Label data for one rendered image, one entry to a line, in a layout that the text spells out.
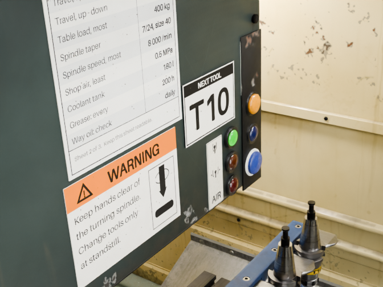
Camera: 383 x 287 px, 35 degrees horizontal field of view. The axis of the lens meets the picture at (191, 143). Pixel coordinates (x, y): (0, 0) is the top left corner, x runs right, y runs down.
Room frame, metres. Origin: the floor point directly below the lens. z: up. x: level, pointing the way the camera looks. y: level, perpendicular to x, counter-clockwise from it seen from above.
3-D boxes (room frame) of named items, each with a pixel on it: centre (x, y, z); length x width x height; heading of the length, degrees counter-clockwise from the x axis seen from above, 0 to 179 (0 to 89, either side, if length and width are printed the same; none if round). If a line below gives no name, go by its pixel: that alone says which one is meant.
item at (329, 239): (1.08, -0.27, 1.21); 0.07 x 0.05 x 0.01; 53
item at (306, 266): (0.99, -0.20, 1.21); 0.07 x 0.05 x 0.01; 53
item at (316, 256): (1.04, -0.23, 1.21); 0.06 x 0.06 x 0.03
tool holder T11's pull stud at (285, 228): (0.95, -0.17, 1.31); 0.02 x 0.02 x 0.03
